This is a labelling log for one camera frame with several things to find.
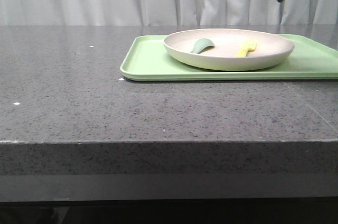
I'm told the light green tray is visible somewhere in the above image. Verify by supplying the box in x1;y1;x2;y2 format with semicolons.
120;34;337;82

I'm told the white curtain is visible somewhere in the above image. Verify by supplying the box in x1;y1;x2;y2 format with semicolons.
1;0;337;26

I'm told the pale green spoon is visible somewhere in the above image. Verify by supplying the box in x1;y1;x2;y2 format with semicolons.
191;38;215;54

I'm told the yellow plastic fork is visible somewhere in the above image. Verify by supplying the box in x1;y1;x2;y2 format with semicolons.
235;39;257;57

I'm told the beige round plate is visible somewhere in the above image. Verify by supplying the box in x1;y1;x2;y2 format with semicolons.
164;29;295;71

